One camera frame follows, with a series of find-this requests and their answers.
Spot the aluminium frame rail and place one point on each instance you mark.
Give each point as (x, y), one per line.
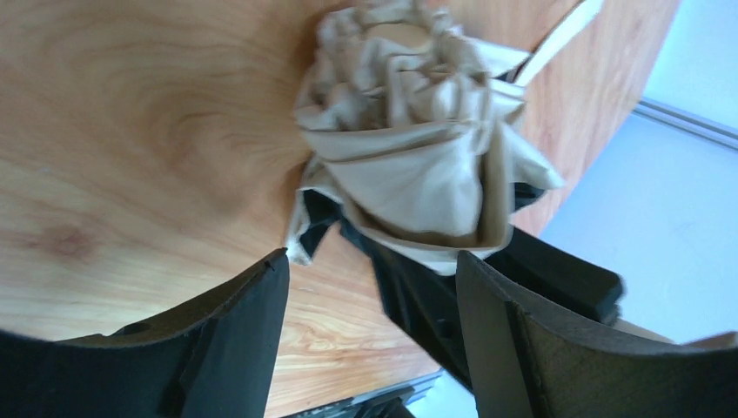
(687, 122)

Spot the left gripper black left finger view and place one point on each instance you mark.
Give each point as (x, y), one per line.
(211, 356)

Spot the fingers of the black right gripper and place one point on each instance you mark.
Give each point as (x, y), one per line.
(424, 304)

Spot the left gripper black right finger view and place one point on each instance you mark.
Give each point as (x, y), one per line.
(530, 357)

